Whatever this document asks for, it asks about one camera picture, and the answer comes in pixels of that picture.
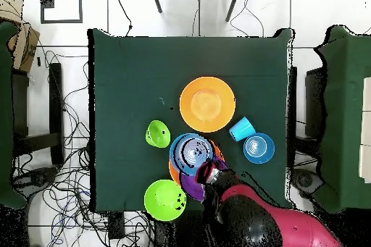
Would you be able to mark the black metal stand frame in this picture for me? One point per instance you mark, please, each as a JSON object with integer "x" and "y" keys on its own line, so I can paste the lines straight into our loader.
{"x": 56, "y": 99}

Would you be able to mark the blue bowl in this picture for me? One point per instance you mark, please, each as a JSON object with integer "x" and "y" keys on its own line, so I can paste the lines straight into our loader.
{"x": 189, "y": 152}
{"x": 258, "y": 148}

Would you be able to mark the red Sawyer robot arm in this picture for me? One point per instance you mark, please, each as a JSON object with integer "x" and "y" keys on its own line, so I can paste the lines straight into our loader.
{"x": 261, "y": 218}

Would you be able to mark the white box stack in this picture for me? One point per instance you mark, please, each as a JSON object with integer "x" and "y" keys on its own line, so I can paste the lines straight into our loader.
{"x": 366, "y": 99}

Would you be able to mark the purple bowl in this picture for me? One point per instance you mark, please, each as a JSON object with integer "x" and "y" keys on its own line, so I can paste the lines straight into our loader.
{"x": 192, "y": 187}

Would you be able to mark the black pedestal foot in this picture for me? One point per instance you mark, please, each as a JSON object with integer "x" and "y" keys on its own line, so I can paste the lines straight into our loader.
{"x": 305, "y": 180}
{"x": 37, "y": 177}

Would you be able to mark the black tripod leg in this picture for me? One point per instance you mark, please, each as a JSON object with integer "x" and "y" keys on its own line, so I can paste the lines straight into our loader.
{"x": 156, "y": 0}
{"x": 232, "y": 5}

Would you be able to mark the large green bowl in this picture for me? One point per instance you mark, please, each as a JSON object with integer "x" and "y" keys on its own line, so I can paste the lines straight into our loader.
{"x": 163, "y": 200}

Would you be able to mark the black power strip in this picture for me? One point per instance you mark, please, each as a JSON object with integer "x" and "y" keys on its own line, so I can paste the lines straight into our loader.
{"x": 116, "y": 226}

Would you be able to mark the dark green table cloth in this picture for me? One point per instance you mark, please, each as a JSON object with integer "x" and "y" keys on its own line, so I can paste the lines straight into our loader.
{"x": 130, "y": 64}

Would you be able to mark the blue cup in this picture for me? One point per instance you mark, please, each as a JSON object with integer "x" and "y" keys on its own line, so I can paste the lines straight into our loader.
{"x": 242, "y": 128}

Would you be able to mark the dark green covered table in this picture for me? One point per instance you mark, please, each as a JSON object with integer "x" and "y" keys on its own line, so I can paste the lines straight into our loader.
{"x": 5, "y": 113}
{"x": 345, "y": 113}

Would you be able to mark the cardboard box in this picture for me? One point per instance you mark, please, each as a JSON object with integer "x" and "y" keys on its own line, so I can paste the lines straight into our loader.
{"x": 26, "y": 47}

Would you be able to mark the black floor frame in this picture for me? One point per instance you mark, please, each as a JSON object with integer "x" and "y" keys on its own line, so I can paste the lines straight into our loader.
{"x": 47, "y": 0}

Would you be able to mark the small green bowl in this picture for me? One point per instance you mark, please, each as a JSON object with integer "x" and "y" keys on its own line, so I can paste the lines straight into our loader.
{"x": 158, "y": 134}

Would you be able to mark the large orange bowl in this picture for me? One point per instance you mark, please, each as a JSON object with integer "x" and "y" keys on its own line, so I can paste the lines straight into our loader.
{"x": 174, "y": 173}
{"x": 207, "y": 104}

